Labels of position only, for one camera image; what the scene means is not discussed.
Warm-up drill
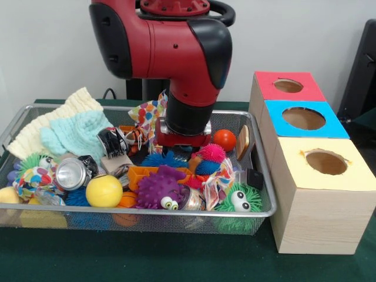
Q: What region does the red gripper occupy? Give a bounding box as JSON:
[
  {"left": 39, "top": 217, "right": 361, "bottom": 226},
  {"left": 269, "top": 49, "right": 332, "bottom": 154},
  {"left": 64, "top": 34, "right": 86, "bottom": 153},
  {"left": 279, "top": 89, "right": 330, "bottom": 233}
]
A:
[{"left": 155, "top": 116, "right": 212, "bottom": 157}]

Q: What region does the polka dot paper napkin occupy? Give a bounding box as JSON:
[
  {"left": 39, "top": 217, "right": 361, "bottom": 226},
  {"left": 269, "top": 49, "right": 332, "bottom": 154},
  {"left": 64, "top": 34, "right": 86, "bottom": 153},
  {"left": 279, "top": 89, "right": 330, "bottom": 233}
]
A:
[{"left": 127, "top": 90, "right": 169, "bottom": 154}]

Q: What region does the wooden three-hole box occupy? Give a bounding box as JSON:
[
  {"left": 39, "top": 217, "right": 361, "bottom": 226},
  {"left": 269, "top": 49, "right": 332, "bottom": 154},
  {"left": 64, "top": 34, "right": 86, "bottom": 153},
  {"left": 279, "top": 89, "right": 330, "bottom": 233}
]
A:
[{"left": 248, "top": 70, "right": 376, "bottom": 255}]

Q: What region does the blue spiky ball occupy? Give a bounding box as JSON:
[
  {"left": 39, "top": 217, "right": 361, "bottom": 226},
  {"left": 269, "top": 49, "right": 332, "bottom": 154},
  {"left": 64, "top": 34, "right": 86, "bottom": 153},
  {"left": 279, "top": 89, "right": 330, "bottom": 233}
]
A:
[{"left": 140, "top": 151, "right": 194, "bottom": 169}]

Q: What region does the purple spiky toy with eyes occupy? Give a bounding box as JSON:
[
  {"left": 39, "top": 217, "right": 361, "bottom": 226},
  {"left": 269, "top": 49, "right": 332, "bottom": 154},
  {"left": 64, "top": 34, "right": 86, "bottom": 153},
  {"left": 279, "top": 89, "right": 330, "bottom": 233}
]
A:
[{"left": 135, "top": 164, "right": 187, "bottom": 210}]

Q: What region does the red rubber ball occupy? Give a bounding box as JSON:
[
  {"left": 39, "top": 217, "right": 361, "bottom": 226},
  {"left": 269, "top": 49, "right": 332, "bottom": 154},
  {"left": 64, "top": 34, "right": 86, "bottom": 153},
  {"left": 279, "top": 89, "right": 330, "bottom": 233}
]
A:
[{"left": 213, "top": 129, "right": 237, "bottom": 153}]

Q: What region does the crushed black can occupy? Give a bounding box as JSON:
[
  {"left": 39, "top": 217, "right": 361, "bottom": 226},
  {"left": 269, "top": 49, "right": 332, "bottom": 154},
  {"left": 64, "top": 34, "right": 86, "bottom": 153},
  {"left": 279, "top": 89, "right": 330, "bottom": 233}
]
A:
[{"left": 96, "top": 127, "right": 130, "bottom": 159}]

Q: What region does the yellow smiley ball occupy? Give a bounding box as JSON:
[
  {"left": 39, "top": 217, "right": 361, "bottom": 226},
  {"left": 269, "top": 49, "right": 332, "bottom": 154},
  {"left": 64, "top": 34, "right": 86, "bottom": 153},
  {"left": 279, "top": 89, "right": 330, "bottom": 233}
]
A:
[{"left": 85, "top": 175, "right": 123, "bottom": 208}]

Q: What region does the green spiky toy with eyes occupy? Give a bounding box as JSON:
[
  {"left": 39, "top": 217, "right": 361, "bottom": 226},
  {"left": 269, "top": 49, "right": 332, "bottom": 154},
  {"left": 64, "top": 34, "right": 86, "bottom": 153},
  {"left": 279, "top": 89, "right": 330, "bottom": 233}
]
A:
[{"left": 214, "top": 183, "right": 262, "bottom": 213}]

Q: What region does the mint green cloth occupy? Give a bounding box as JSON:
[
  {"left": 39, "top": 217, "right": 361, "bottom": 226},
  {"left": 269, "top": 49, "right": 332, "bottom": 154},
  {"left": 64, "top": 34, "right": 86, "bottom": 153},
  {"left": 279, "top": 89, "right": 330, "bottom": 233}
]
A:
[{"left": 39, "top": 110, "right": 114, "bottom": 161}]

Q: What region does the crushed silver can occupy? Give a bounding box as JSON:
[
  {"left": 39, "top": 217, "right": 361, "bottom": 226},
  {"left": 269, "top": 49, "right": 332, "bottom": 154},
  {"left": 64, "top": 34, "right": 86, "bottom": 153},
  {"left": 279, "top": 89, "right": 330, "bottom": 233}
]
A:
[{"left": 55, "top": 157, "right": 99, "bottom": 191}]

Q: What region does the dark green tablecloth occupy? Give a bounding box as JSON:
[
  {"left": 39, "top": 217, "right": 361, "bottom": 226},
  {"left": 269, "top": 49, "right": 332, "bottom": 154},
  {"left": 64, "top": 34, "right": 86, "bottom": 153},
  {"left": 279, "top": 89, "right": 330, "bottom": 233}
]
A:
[
  {"left": 348, "top": 110, "right": 376, "bottom": 140},
  {"left": 0, "top": 99, "right": 376, "bottom": 282}
]

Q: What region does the cream knitted cloth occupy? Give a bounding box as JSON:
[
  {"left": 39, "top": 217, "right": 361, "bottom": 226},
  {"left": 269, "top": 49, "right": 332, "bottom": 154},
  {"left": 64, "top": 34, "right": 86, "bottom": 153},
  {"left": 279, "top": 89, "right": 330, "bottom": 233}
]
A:
[{"left": 6, "top": 86, "right": 104, "bottom": 161}]

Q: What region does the wire mesh bin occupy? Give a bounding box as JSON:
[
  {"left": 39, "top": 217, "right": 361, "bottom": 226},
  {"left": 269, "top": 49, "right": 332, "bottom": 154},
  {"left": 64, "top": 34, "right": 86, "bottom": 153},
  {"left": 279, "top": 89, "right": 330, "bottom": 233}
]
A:
[{"left": 0, "top": 103, "right": 277, "bottom": 236}]

